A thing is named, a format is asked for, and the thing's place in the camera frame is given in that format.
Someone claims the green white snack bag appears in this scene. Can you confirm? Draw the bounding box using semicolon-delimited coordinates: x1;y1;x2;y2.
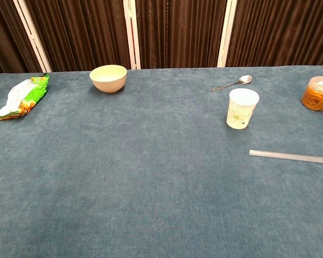
0;73;50;121

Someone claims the metal spoon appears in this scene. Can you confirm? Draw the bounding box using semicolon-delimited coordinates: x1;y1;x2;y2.
209;75;253;92

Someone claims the beige bowl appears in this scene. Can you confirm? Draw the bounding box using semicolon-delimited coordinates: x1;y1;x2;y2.
89;64;128;94

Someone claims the transparent plastic straw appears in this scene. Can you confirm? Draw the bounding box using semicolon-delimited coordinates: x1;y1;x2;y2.
249;149;323;165

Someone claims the white screen frame post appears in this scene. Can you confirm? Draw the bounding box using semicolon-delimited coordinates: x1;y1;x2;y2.
12;0;53;73
123;0;141;70
216;0;238;68

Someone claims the blue tablecloth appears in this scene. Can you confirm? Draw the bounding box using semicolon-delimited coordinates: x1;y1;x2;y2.
0;65;323;258

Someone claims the clear jar of rubber bands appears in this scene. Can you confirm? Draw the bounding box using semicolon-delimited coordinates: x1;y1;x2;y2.
300;76;323;113

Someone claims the white floral paper cup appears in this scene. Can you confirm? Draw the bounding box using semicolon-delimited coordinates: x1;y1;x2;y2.
226;88;260;130

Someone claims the dark brown curtain panel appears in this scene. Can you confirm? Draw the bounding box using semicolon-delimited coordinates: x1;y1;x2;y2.
135;0;228;70
0;0;43;78
226;0;323;68
24;0;132;73

